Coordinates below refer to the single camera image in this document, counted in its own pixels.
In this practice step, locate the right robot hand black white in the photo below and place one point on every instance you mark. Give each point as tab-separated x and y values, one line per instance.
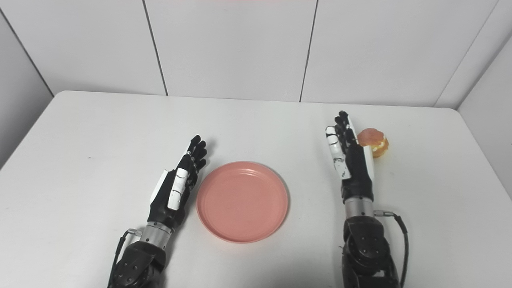
354	168

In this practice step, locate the pink round plate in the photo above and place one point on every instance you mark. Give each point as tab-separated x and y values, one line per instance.
242	201

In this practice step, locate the cream puff pastry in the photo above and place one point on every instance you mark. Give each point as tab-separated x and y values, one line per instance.
376	142

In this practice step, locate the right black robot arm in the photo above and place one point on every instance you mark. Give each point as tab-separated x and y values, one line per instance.
366	248

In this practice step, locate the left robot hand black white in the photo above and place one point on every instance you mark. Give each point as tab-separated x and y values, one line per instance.
172	192

